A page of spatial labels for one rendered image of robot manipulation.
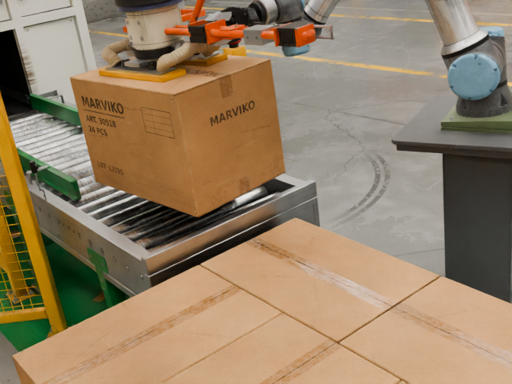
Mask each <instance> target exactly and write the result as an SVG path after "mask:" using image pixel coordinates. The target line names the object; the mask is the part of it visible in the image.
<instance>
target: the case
mask: <svg viewBox="0 0 512 384"><path fill-rule="evenodd" d="M227 56H228V59H226V60H223V61H222V62H218V63H216V64H213V65H211V66H190V65H181V64H176V65H175V66H171V67H172V68H177V69H185V70H186V75H182V76H181V77H178V78H175V79H172V80H170V81H167V82H164V83H161V82H148V81H141V80H135V79H128V78H115V77H108V76H102V75H99V70H101V69H105V68H107V67H110V66H111V65H108V66H104V67H100V68H98V69H94V70H91V71H88V72H84V73H82V74H79V75H74V76H72V77H70V81H71V84H72V90H73V93H74V96H75V102H76V105H77V108H78V114H79V117H80V121H81V124H82V129H83V133H84V136H85V141H86V145H87V147H88V153H89V156H90V159H91V165H92V168H93V172H94V177H95V180H96V182H98V183H100V184H104V185H107V186H109V187H113V188H115V189H118V190H121V191H124V192H127V193H129V194H132V195H135V196H138V197H141V198H144V199H147V200H150V201H152V202H155V203H159V204H161V205H164V206H167V207H170V208H172V209H175V210H179V211H181V212H184V213H187V214H190V215H192V216H196V217H201V216H202V215H204V214H206V213H208V212H210V211H212V210H214V209H216V208H218V207H220V206H222V205H223V204H225V203H228V202H229V201H231V200H234V199H235V198H237V197H239V196H241V195H242V194H245V193H247V192H249V191H250V190H253V189H255V188H256V187H258V186H260V185H262V184H264V183H266V182H268V181H270V180H272V179H274V178H276V177H277V176H279V175H281V174H283V173H285V172H286V170H285V164H284V158H283V147H282V141H281V135H280V124H279V118H278V112H277V101H276V95H275V89H274V78H273V72H272V66H271V60H270V59H265V58H255V57H247V56H230V55H227Z"/></svg>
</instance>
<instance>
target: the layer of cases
mask: <svg viewBox="0 0 512 384"><path fill-rule="evenodd" d="M12 358H13V361H14V364H15V367H16V370H17V372H18V376H19V380H20V382H21V384H512V304H510V303H508V302H505V301H503V300H501V299H498V298H495V297H493V296H490V295H488V294H486V293H483V292H480V291H478V290H475V289H473V288H471V287H468V286H465V285H463V284H461V283H457V282H456V281H453V280H450V279H448V278H445V277H440V275H438V274H435V273H433V272H430V271H428V270H425V269H423V268H421V267H418V266H415V265H413V264H410V263H408V262H406V261H403V260H400V259H398V258H395V257H393V256H391V255H388V254H385V253H383V252H381V251H377V250H376V249H373V248H370V247H368V246H365V245H362V244H360V243H358V242H355V241H353V240H350V239H348V238H345V237H343V236H341V235H338V234H335V233H333V232H330V231H328V230H326V229H323V228H320V227H318V226H315V225H313V224H311V223H308V222H305V221H303V220H301V219H297V218H294V219H291V220H290V221H288V222H285V223H283V224H281V225H279V226H277V227H275V228H273V229H271V230H269V231H267V232H265V233H263V234H261V235H259V236H257V237H255V238H252V239H250V240H248V241H246V242H244V243H242V244H240V245H238V246H236V247H234V248H232V249H230V250H228V251H226V252H224V253H222V254H219V255H217V256H215V257H214V258H211V259H209V260H208V261H205V262H203V263H202V264H200V265H197V266H196V267H193V268H191V269H190V270H186V271H185V272H183V273H181V274H178V275H177V276H175V277H172V278H171V279H169V280H166V281H165V282H163V283H160V284H159V285H156V286H154V287H152V288H150V289H148V290H146V291H144V292H142V293H140V294H138V295H136V296H134V297H132V298H130V299H128V300H125V301H123V302H121V303H119V304H117V305H115V306H113V307H111V308H109V309H107V310H105V311H103V312H101V313H99V314H97V315H95V316H92V317H90V318H88V319H86V320H84V321H83V322H80V323H78V324H77V325H74V326H72V327H71V328H68V329H66V330H65V331H61V332H60V333H58V334H55V335H53V336H52V337H50V338H47V339H46V340H44V341H41V342H40V343H38V344H35V345H34V346H32V347H29V348H27V349H25V350H23V351H21V352H19V353H17V354H15V355H13V356H12Z"/></svg>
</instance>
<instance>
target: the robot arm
mask: <svg viewBox="0 0 512 384"><path fill-rule="evenodd" d="M339 1H340V0H310V1H309V3H308V4H307V6H305V0H253V1H252V2H251V4H250V5H249V6H248V7H244V8H239V7H227V8H225V9H223V10H221V11H218V12H216V13H214V14H208V15H209V17H207V18H206V19H205V21H218V20H221V19H225V20H226V26H231V25H233V24H241V25H245V26H246V27H249V26H250V27H252V26H254V22H261V23H264V25H268V24H271V23H273V22H275V23H276V24H288V23H293V22H295V21H311V22H315V24H316V25H325V23H326V22H327V20H328V18H329V16H330V15H331V13H332V12H333V10H334V8H335V7H336V5H337V4H338V2H339ZM425 3H426V5H427V7H428V10H429V12H430V15H431V17H432V18H433V20H434V23H435V25H436V28H437V30H438V33H439V35H440V37H441V40H442V41H443V48H442V50H441V53H440V54H441V56H442V58H443V61H444V63H445V65H446V68H447V70H448V74H447V79H448V83H449V86H450V88H451V90H452V91H453V92H454V93H455V94H456V95H457V96H459V97H458V100H457V102H456V112H457V113H458V115H460V116H463V117H472V118H482V117H494V116H498V115H502V114H505V113H507V112H510V111H511V110H512V93H511V91H510V89H509V86H508V84H507V62H506V48H505V36H504V29H503V28H502V27H478V25H477V23H476V21H475V18H474V16H473V14H472V11H471V8H470V7H469V3H468V2H467V0H425ZM301 12H302V13H301ZM240 39H241V38H238V39H234V40H220V41H217V42H215V43H211V44H210V46H222V45H225V44H230V43H234V42H237V41H238V40H240ZM309 47H310V45H308V44H306V45H305V46H301V47H299V48H297V47H294V46H282V51H283V54H284V56H286V57H289V56H297V55H300V54H303V53H307V52H308V51H310V49H309Z"/></svg>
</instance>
